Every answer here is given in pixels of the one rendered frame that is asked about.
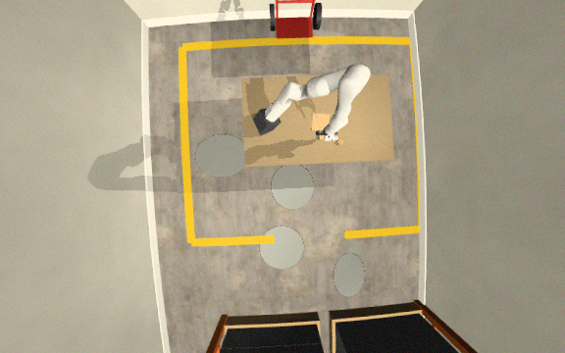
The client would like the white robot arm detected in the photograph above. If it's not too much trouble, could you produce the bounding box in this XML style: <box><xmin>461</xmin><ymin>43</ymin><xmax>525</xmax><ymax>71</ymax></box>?
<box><xmin>265</xmin><ymin>64</ymin><xmax>370</xmax><ymax>141</ymax></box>

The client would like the tan square mat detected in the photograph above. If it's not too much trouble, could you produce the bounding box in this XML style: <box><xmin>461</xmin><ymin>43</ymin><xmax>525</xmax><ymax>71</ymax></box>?
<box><xmin>312</xmin><ymin>113</ymin><xmax>330</xmax><ymax>130</ymax></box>

